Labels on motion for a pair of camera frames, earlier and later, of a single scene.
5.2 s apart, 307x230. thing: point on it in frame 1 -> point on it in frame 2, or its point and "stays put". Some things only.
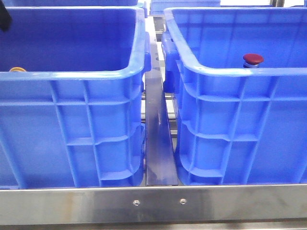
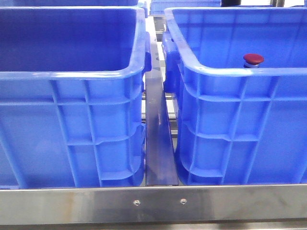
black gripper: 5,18 -> 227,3
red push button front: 252,60 stays put
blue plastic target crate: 236,125 stays put
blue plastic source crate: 71,105 stays put
